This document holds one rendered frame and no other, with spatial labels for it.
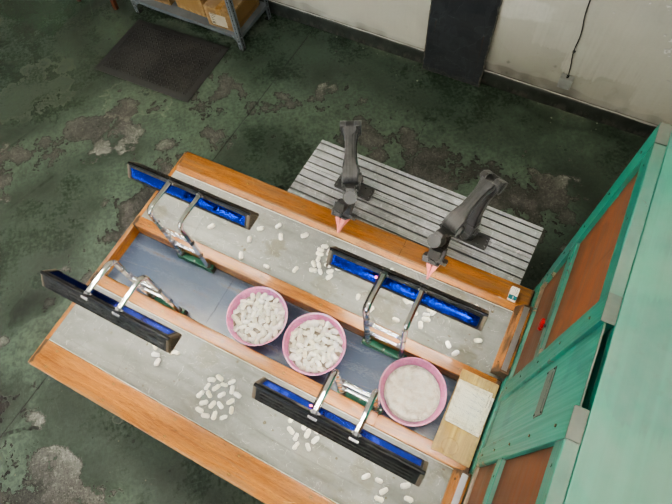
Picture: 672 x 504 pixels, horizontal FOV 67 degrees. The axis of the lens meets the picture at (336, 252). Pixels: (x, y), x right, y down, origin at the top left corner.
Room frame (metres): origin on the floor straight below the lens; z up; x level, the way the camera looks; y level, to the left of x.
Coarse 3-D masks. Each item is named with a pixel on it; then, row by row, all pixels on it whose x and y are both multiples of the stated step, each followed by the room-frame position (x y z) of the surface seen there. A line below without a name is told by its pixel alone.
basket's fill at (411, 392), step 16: (400, 368) 0.45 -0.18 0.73; (416, 368) 0.44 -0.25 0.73; (400, 384) 0.39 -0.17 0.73; (416, 384) 0.38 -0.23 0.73; (432, 384) 0.37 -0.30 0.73; (400, 400) 0.33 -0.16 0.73; (416, 400) 0.32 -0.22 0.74; (432, 400) 0.31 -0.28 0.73; (400, 416) 0.27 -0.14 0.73; (416, 416) 0.26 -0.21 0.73
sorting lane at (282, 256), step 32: (224, 192) 1.44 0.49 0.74; (192, 224) 1.29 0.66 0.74; (224, 224) 1.26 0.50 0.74; (256, 224) 1.23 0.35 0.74; (288, 224) 1.20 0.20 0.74; (256, 256) 1.06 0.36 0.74; (288, 256) 1.04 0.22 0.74; (320, 256) 1.01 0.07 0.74; (320, 288) 0.86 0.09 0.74; (352, 288) 0.83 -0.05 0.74; (448, 288) 0.76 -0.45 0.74; (384, 320) 0.66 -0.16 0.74; (416, 320) 0.64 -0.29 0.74; (448, 320) 0.62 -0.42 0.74; (448, 352) 0.48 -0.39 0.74; (480, 352) 0.46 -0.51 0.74
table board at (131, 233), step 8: (176, 168) 1.64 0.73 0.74; (144, 208) 1.43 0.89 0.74; (128, 232) 1.31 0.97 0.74; (136, 232) 1.33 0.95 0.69; (120, 240) 1.27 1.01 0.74; (128, 240) 1.28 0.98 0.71; (120, 248) 1.24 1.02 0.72; (112, 256) 1.19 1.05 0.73; (120, 256) 1.22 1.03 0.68; (72, 304) 0.98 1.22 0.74; (56, 328) 0.87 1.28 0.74; (48, 336) 0.84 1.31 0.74
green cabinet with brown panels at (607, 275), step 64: (640, 192) 0.52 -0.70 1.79; (576, 256) 0.60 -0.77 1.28; (640, 256) 0.37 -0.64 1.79; (576, 320) 0.32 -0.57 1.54; (640, 320) 0.24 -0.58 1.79; (512, 384) 0.28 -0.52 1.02; (576, 384) 0.15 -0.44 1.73; (640, 384) 0.12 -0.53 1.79; (512, 448) 0.06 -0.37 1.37; (576, 448) 0.03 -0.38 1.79; (640, 448) 0.01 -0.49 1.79
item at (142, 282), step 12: (108, 264) 0.94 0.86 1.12; (120, 264) 0.96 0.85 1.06; (96, 276) 0.90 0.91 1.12; (132, 276) 0.95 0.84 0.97; (144, 276) 0.87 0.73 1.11; (132, 288) 0.82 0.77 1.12; (144, 288) 0.94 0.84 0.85; (156, 288) 0.86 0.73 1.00; (156, 300) 0.94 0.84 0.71; (168, 300) 0.86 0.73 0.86; (180, 312) 0.86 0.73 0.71
